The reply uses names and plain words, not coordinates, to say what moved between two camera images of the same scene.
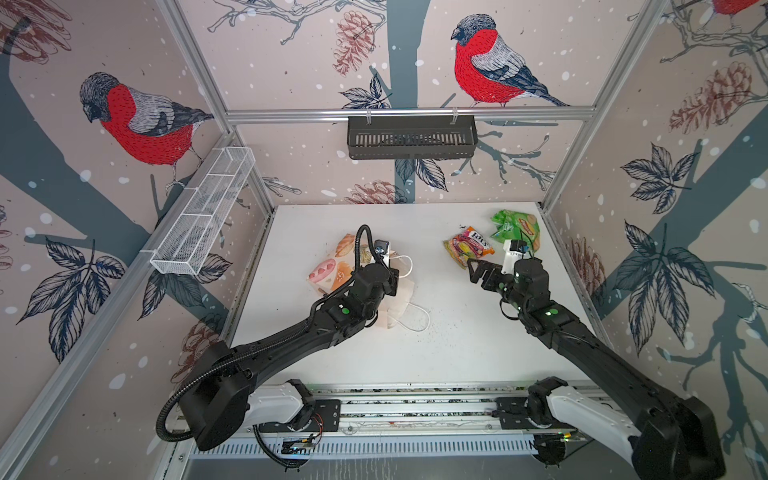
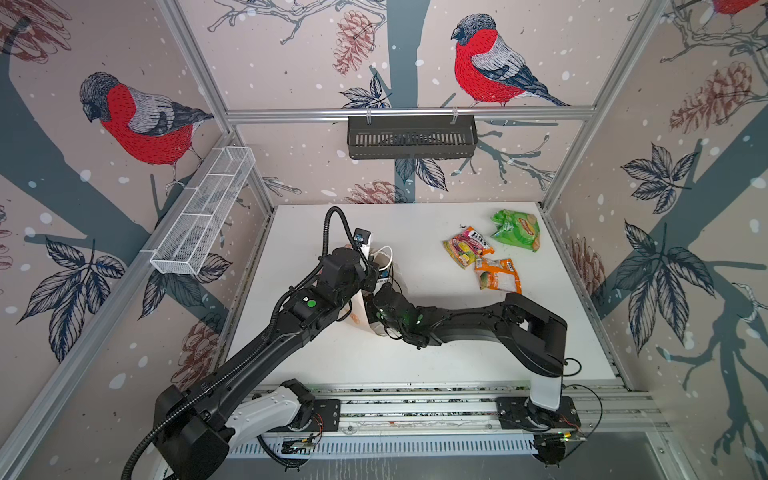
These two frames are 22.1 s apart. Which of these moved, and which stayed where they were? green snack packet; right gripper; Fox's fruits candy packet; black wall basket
Moved: right gripper
Stayed: Fox's fruits candy packet; black wall basket; green snack packet
